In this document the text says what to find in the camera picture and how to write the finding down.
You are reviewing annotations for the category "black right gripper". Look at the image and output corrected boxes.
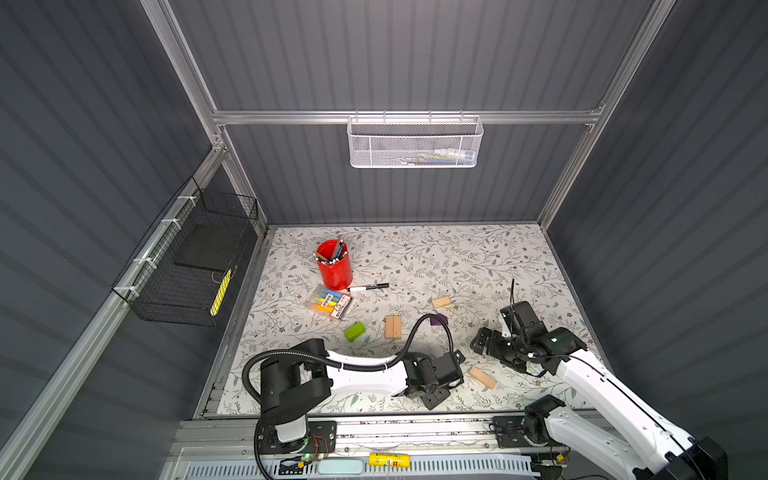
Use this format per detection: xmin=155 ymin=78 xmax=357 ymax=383
xmin=468 ymin=324 xmax=524 ymax=369

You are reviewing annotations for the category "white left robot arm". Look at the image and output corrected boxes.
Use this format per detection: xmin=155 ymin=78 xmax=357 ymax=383
xmin=241 ymin=314 xmax=466 ymax=456

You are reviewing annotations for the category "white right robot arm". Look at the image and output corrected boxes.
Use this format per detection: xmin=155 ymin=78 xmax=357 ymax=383
xmin=470 ymin=301 xmax=728 ymax=479

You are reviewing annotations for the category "small wood block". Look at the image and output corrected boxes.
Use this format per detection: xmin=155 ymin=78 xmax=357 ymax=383
xmin=431 ymin=296 xmax=452 ymax=309

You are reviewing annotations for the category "green block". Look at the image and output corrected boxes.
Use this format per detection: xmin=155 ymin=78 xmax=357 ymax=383
xmin=344 ymin=322 xmax=366 ymax=342

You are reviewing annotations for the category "purple cube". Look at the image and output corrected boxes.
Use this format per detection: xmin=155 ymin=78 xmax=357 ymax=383
xmin=430 ymin=313 xmax=449 ymax=326

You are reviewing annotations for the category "black white marker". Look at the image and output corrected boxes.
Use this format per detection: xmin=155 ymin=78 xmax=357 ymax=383
xmin=347 ymin=282 xmax=390 ymax=293

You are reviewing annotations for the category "red pen cup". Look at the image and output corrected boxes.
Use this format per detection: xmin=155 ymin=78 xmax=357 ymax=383
xmin=314 ymin=238 xmax=353 ymax=290

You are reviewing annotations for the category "yellow highlighter in basket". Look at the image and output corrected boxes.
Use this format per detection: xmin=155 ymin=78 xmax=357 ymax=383
xmin=209 ymin=269 xmax=233 ymax=317

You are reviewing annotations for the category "white wire mesh basket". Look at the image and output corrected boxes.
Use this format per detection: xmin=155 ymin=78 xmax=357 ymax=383
xmin=346 ymin=116 xmax=484 ymax=169

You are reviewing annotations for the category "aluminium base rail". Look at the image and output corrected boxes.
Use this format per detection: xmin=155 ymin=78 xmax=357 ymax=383
xmin=173 ymin=410 xmax=661 ymax=457

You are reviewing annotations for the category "black wire basket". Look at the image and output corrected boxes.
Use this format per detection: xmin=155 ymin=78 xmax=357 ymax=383
xmin=113 ymin=180 xmax=263 ymax=327

